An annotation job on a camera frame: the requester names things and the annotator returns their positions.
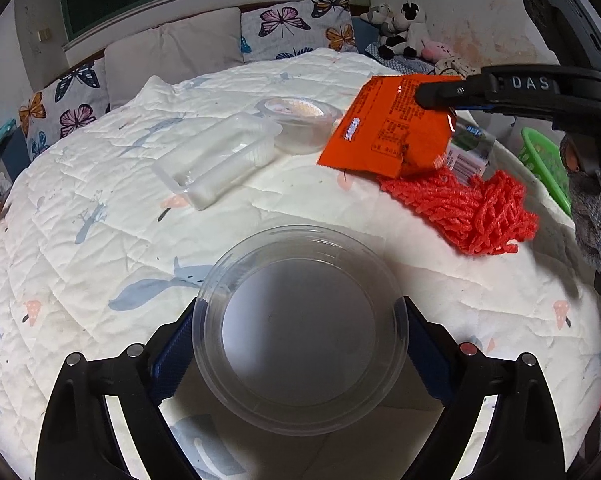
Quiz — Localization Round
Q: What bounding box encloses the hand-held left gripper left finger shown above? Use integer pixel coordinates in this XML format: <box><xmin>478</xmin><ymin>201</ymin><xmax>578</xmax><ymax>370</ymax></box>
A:
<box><xmin>35</xmin><ymin>300</ymin><xmax>206</xmax><ymax>480</ymax></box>

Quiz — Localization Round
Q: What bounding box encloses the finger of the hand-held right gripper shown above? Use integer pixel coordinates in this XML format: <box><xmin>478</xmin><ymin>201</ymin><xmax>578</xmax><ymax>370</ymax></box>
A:
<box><xmin>414</xmin><ymin>71</ymin><xmax>487</xmax><ymax>110</ymax></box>
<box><xmin>447</xmin><ymin>101</ymin><xmax>556</xmax><ymax>123</ymax></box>

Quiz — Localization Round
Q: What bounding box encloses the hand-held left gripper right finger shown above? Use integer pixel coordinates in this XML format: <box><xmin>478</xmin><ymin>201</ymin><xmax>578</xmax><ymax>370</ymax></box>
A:
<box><xmin>395</xmin><ymin>296</ymin><xmax>567</xmax><ymax>480</ymax></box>

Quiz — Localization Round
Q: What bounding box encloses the orange snack packet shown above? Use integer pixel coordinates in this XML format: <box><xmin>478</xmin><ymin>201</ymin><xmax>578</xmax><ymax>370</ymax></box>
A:
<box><xmin>316</xmin><ymin>74</ymin><xmax>468</xmax><ymax>179</ymax></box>

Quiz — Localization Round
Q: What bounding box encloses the green perforated plastic basket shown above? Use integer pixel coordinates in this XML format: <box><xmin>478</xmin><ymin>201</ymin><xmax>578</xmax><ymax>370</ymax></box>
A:
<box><xmin>519</xmin><ymin>126</ymin><xmax>574</xmax><ymax>217</ymax></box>

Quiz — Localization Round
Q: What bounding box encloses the clear round plastic container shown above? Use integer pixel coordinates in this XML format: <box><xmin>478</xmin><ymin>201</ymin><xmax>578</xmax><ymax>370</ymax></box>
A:
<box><xmin>192</xmin><ymin>225</ymin><xmax>411</xmax><ymax>437</ymax></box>

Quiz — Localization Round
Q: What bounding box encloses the person's right forearm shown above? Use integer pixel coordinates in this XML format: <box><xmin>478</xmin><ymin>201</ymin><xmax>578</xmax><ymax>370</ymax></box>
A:
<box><xmin>567</xmin><ymin>159</ymin><xmax>601</xmax><ymax>277</ymax></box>

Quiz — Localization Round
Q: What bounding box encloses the person's right hand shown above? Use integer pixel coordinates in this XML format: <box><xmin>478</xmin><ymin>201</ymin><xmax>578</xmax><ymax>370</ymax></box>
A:
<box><xmin>559</xmin><ymin>132</ymin><xmax>593</xmax><ymax>176</ymax></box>

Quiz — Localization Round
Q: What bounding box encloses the spotted cream cloth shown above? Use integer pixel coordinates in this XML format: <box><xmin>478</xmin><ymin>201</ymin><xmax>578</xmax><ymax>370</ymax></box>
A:
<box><xmin>433</xmin><ymin>56</ymin><xmax>477</xmax><ymax>79</ymax></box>

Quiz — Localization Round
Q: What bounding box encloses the pink plush toy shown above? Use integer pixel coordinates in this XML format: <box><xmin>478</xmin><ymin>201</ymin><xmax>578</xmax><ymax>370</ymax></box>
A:
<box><xmin>420</xmin><ymin>39</ymin><xmax>455</xmax><ymax>64</ymax></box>

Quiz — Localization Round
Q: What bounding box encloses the yellow label plastic bottle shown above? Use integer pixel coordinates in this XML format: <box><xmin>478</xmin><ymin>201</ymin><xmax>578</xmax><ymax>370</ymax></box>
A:
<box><xmin>445</xmin><ymin>120</ymin><xmax>497</xmax><ymax>182</ymax></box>

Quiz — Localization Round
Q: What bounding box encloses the black white cow plush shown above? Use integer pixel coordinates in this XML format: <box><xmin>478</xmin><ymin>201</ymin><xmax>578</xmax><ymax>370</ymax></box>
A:
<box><xmin>377</xmin><ymin>1</ymin><xmax>432</xmax><ymax>60</ymax></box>

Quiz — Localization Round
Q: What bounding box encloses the white quilted printed blanket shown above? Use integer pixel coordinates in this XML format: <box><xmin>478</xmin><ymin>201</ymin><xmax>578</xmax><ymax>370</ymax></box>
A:
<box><xmin>0</xmin><ymin>47</ymin><xmax>601</xmax><ymax>480</ymax></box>

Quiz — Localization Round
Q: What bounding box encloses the grey white plush toy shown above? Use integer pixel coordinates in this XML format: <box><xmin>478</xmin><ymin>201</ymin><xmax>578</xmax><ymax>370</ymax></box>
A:
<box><xmin>359</xmin><ymin>4</ymin><xmax>395</xmax><ymax>37</ymax></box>

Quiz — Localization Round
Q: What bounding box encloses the orange mesh net bag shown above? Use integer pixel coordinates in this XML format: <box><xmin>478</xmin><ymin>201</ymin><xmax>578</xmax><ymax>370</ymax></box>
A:
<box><xmin>379</xmin><ymin>166</ymin><xmax>539</xmax><ymax>257</ymax></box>

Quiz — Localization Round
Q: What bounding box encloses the jelly cup with foil lid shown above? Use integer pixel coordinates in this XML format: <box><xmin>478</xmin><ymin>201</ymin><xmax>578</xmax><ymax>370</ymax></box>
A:
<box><xmin>254</xmin><ymin>96</ymin><xmax>343</xmax><ymax>156</ymax></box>

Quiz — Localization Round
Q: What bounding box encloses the butterfly print pillow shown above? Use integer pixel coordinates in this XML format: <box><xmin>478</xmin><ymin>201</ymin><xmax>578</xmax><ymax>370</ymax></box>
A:
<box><xmin>240</xmin><ymin>0</ymin><xmax>357</xmax><ymax>64</ymax></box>
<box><xmin>19</xmin><ymin>57</ymin><xmax>112</xmax><ymax>162</ymax></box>

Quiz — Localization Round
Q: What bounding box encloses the clear plastic tray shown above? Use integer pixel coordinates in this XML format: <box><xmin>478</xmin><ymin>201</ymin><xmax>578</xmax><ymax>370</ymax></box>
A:
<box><xmin>152</xmin><ymin>112</ymin><xmax>282</xmax><ymax>212</ymax></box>

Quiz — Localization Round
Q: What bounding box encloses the beige pillow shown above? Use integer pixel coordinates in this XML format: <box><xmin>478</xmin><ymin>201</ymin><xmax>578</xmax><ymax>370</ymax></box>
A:
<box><xmin>103</xmin><ymin>7</ymin><xmax>244</xmax><ymax>111</ymax></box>

